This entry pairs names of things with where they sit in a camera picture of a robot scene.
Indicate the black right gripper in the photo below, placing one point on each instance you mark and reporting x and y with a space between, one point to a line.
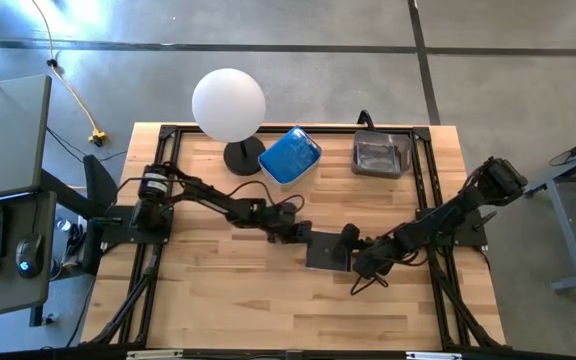
383 252

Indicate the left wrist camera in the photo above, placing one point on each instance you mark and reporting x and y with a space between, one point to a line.
292 207

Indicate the silver metal bracket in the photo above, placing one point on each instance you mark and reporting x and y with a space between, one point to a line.
433 355
153 355

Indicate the white plastic bin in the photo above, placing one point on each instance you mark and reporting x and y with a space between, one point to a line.
305 170

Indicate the silver can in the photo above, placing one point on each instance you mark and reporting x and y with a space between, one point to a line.
62 224

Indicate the blue jewel case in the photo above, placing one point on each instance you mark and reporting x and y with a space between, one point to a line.
290 156

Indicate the grey desk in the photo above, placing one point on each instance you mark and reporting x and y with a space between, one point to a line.
18 300

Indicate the white globe table lamp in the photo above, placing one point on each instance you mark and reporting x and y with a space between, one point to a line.
229 105

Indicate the black aluminium table frame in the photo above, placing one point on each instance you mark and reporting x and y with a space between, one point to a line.
293 129

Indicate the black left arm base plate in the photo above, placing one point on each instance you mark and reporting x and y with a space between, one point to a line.
118 232

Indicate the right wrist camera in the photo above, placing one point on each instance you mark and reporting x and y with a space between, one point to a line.
369 270

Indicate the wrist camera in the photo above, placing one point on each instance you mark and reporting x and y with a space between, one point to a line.
369 270
292 207

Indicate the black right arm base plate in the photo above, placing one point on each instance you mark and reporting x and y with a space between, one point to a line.
470 235

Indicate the black computer mouse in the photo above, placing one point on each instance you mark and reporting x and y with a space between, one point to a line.
29 255

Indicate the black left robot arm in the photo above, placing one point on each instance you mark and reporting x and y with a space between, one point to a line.
208 195

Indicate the grey translucent plastic bin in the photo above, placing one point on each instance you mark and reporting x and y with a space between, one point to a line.
383 136

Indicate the black upright stand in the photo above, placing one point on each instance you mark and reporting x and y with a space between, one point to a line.
100 177

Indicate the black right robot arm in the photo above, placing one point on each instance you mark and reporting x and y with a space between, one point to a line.
448 217

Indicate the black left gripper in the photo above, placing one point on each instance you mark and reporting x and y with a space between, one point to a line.
283 230

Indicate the grey desk shelf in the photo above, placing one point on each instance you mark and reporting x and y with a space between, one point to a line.
8 135

